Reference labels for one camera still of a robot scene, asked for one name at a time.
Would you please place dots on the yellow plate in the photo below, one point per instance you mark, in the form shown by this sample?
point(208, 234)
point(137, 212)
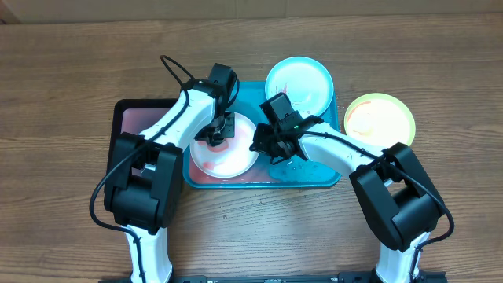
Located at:
point(379, 119)

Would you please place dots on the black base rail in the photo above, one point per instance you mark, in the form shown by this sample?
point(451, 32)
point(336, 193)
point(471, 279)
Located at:
point(275, 278)

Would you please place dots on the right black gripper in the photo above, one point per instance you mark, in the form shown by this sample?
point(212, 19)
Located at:
point(269, 146)

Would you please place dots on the teal serving tray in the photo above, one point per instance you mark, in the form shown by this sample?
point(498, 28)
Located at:
point(292, 173)

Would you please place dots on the white plate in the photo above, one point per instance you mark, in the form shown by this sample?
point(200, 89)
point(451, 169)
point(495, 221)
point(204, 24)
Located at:
point(236, 160)

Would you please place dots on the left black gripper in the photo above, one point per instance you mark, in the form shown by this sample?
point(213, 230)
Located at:
point(229, 133)

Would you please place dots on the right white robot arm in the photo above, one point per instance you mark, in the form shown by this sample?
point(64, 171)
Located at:
point(398, 199)

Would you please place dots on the dark rectangular sponge tray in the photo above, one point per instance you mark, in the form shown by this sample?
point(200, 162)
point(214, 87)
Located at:
point(131, 116)

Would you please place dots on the pink sponge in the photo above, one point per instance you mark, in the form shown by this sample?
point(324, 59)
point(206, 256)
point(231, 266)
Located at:
point(218, 148)

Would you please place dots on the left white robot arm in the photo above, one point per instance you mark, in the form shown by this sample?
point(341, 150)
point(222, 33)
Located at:
point(143, 182)

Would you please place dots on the light blue plate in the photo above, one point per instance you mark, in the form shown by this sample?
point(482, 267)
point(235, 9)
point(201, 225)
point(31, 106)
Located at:
point(306, 82)

